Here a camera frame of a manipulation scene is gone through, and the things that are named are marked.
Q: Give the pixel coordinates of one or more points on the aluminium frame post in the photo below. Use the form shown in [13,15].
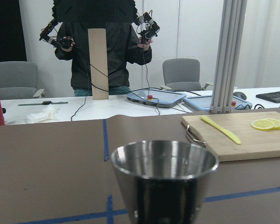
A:
[232,23]

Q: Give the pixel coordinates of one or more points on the grey chair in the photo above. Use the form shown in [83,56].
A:
[182,74]
[19,80]

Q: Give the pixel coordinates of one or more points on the grey chair right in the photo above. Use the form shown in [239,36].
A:
[182,74]

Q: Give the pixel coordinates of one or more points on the steel jigger measuring cup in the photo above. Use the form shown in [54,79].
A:
[163,181]

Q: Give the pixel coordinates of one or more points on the grey chair left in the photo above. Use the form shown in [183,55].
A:
[19,80]

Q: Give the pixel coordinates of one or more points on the bamboo cutting board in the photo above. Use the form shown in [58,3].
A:
[255,144]

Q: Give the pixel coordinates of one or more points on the yellow plastic knife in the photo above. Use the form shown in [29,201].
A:
[226,132]

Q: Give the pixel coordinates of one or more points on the crumpled white tissue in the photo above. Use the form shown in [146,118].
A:
[50,112]

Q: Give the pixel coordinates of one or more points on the upright wooden plank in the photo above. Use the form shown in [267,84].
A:
[98,63]

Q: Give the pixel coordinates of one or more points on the blue teach pendant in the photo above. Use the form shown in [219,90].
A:
[207,103]
[155,97]

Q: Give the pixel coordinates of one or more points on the black keyboard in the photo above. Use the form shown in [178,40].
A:
[271,97]

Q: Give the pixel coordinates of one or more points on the person in black jacket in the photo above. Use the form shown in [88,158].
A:
[128,38]

